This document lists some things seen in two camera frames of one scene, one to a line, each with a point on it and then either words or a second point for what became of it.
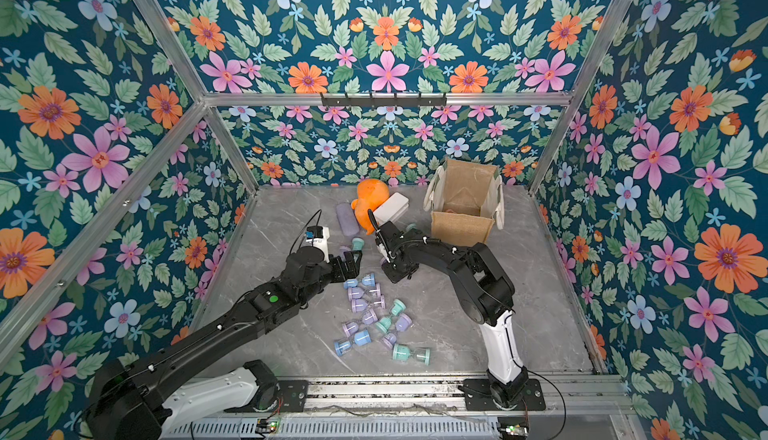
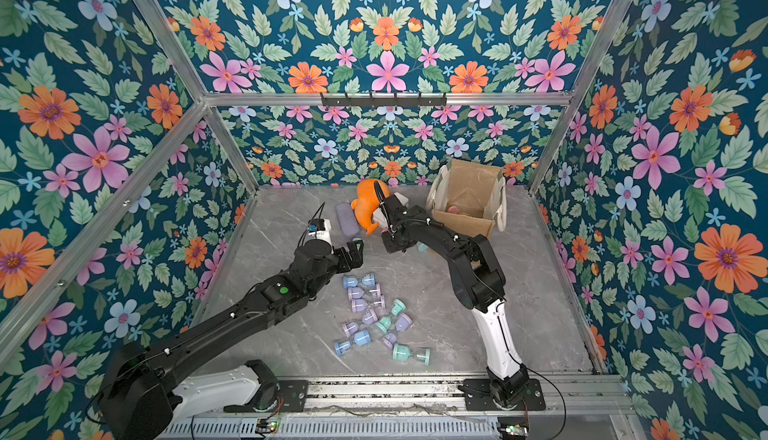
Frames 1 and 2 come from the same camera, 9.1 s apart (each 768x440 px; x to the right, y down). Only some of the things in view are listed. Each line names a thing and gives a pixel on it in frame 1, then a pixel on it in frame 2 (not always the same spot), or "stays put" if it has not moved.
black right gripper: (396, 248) to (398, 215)
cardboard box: (465, 198) stays put
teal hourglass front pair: (403, 352) stays put
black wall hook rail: (396, 100) stays put
